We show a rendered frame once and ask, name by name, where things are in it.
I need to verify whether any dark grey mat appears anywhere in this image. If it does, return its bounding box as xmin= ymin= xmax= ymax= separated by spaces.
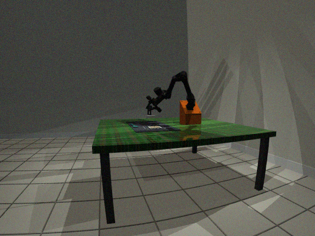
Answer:
xmin=127 ymin=121 xmax=179 ymax=133

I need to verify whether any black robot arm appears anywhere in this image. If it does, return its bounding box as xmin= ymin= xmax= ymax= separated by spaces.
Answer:
xmin=154 ymin=71 xmax=195 ymax=110

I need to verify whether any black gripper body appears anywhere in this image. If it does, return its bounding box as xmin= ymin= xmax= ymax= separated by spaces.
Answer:
xmin=146 ymin=95 xmax=161 ymax=112

